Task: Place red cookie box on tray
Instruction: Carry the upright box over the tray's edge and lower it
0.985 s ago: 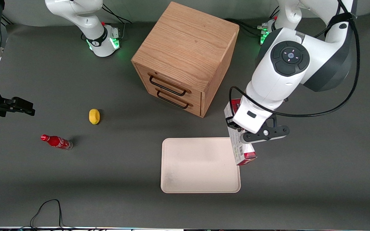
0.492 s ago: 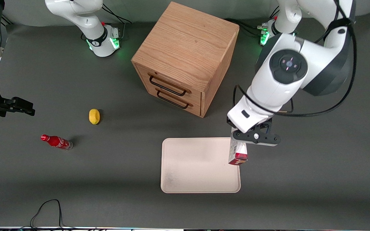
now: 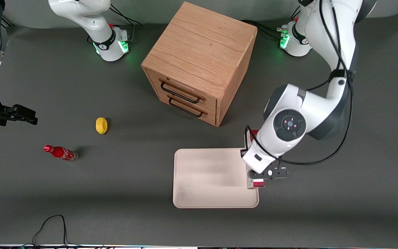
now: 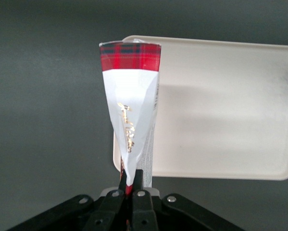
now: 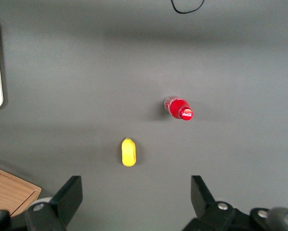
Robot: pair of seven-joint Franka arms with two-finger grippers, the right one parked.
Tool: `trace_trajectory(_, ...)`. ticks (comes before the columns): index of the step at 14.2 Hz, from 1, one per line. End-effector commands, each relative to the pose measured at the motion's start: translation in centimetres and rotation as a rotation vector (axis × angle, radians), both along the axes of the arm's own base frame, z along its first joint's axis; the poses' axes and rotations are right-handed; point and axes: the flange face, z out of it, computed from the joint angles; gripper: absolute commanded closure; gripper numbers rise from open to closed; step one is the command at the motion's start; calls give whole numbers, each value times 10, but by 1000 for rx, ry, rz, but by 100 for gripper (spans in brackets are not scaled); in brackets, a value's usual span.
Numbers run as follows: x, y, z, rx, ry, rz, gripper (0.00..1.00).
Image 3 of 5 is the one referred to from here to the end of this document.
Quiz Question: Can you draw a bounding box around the red cookie box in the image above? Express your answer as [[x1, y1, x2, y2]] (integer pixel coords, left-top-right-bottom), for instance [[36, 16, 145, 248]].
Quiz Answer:
[[245, 129, 266, 190]]

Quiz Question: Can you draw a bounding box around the beige plastic tray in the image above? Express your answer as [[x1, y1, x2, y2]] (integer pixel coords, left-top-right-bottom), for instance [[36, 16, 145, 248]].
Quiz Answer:
[[173, 148, 259, 209]]

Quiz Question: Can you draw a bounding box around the red cola bottle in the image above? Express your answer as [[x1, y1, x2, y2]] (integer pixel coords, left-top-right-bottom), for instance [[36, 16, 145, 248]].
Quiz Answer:
[[44, 145, 79, 162]]

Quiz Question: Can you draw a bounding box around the wooden drawer front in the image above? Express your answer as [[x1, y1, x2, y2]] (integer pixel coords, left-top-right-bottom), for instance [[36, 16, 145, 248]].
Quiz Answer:
[[160, 93, 217, 126], [145, 67, 218, 112]]

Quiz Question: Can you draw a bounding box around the yellow lemon toy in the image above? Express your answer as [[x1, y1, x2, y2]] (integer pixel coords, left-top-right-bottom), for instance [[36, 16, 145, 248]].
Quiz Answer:
[[96, 117, 108, 135]]

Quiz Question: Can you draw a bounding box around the wooden drawer cabinet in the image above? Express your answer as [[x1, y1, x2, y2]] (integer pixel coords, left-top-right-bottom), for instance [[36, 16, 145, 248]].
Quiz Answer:
[[141, 1, 258, 127]]

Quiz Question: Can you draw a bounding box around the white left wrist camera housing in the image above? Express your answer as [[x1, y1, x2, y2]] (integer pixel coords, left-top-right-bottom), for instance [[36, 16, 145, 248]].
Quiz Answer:
[[241, 144, 279, 174]]

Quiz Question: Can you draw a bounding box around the thin black looped cable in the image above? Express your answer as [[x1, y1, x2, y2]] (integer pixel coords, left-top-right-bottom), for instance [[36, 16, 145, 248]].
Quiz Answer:
[[21, 214, 82, 248]]

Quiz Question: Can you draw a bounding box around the black metal drawer handle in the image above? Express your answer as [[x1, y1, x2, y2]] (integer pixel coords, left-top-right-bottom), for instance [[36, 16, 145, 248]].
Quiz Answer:
[[168, 95, 208, 118], [160, 79, 207, 104]]

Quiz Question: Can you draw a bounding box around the black left base cable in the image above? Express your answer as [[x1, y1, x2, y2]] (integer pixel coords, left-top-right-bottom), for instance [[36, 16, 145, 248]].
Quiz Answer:
[[241, 6, 302, 39]]

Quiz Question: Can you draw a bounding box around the black base cable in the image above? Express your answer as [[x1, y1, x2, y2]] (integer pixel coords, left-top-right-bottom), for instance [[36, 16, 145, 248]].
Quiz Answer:
[[109, 3, 143, 44], [241, 6, 302, 39]]

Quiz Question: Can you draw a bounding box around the black right base cable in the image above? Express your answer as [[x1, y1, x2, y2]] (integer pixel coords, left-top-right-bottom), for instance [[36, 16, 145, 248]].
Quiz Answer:
[[109, 3, 143, 44]]

